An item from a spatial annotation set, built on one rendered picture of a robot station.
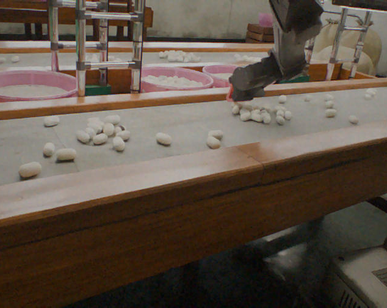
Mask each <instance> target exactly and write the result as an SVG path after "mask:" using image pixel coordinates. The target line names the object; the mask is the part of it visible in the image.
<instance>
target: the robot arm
mask: <svg viewBox="0 0 387 308"><path fill-rule="evenodd" d="M269 6H270V10H271V13H272V18H273V34H274V42H275V44H274V45H273V47H272V49H270V50H269V51H268V52H267V55H268V57H263V58H262V59H261V61H260V62H255V63H253V64H249V65H244V66H241V67H237V68H235V69H234V71H233V74H232V75H231V76H229V77H228V80H229V82H230V89H229V92H228V95H227V96H226V100H227V102H244V101H252V100H253V97H263V96H264V95H265V92H264V88H265V87H267V86H269V85H271V84H272V83H274V82H275V81H277V80H280V82H282V81H290V80H293V79H296V78H298V77H299V76H301V75H302V74H303V70H302V69H303V68H304V67H305V66H306V63H307V62H306V59H305V45H306V41H308V40H310V39H312V38H314V37H316V36H318V35H319V34H320V31H321V29H322V25H323V24H322V22H321V20H320V18H319V17H320V16H321V15H322V14H323V12H324V8H323V7H322V4H321V3H320V0H269Z"/></svg>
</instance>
